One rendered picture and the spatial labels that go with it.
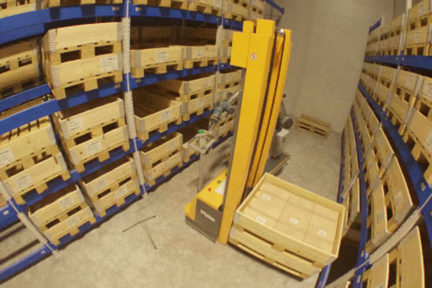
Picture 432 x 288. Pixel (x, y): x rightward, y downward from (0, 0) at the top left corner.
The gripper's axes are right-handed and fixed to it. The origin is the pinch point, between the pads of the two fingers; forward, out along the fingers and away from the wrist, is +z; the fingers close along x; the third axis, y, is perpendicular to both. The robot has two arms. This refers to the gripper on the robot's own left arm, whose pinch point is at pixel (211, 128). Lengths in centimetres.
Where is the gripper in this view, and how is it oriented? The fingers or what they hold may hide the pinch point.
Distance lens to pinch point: 248.6
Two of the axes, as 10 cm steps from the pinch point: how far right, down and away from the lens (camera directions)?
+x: 4.8, 1.8, -8.6
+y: -7.9, -3.4, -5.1
